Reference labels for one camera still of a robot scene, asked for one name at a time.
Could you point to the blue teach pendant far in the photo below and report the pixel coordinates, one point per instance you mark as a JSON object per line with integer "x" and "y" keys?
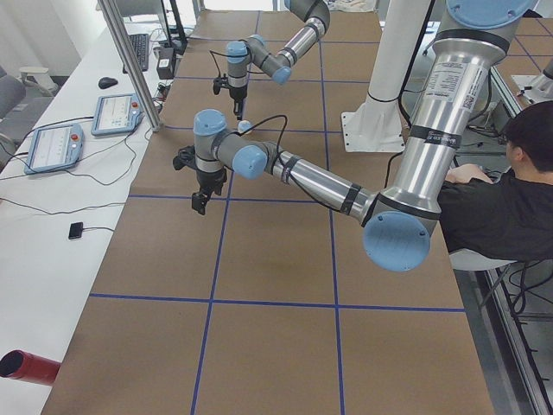
{"x": 115, "y": 114}

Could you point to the black keyboard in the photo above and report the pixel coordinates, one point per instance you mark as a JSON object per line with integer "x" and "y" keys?
{"x": 140, "y": 46}

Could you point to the aluminium profile post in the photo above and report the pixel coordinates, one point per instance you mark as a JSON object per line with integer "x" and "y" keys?
{"x": 115, "y": 24}

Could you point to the blue teach pendant near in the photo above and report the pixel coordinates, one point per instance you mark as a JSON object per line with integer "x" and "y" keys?
{"x": 54, "y": 148}

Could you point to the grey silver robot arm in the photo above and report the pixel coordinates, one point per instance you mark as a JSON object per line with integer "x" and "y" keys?
{"x": 399, "y": 219}
{"x": 240, "y": 54}

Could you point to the blue teach pendant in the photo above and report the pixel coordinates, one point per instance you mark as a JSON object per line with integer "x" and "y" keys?
{"x": 115, "y": 114}
{"x": 54, "y": 148}

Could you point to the small black square device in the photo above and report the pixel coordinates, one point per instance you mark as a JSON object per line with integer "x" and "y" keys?
{"x": 75, "y": 230}

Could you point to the black computer mouse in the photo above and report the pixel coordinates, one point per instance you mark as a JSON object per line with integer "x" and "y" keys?
{"x": 107, "y": 82}

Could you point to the black power adapter box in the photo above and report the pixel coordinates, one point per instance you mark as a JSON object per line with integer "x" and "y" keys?
{"x": 165, "y": 66}

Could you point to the person's hand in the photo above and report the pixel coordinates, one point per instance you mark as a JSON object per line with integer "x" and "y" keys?
{"x": 465, "y": 173}

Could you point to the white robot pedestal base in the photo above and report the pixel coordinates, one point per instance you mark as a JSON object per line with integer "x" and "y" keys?
{"x": 376, "y": 125}

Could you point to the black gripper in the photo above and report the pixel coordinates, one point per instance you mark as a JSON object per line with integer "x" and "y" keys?
{"x": 210, "y": 178}

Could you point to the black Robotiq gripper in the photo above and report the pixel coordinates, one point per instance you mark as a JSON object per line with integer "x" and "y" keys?
{"x": 237, "y": 93}

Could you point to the light blue call bell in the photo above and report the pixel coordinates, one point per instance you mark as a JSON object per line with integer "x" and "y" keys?
{"x": 244, "y": 126}

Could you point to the red cylinder tube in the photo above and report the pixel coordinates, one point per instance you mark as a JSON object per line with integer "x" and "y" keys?
{"x": 32, "y": 368}

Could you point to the grey office chair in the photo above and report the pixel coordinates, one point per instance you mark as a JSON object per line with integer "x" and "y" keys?
{"x": 22, "y": 104}

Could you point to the person in black shirt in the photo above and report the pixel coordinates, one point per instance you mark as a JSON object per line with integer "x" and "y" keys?
{"x": 510, "y": 218}

